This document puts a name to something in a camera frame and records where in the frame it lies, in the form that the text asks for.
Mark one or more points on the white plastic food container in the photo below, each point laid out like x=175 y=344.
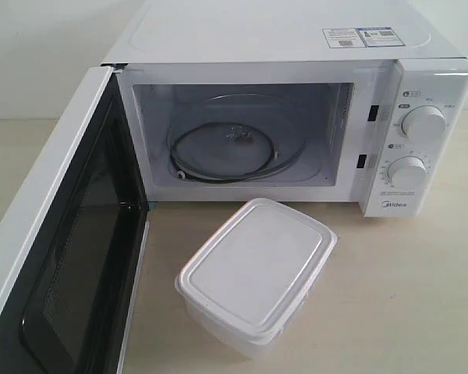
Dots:
x=247 y=281

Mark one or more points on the white microwave door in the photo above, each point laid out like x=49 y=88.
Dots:
x=72 y=239

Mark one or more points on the white microwave oven body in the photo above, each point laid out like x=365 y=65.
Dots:
x=179 y=53

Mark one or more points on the printed paper instruction sheet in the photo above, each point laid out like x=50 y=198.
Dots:
x=362 y=37

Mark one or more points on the lower white timer knob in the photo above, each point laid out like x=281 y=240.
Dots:
x=407 y=173

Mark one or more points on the upper white control knob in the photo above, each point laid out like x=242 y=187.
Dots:
x=424 y=124

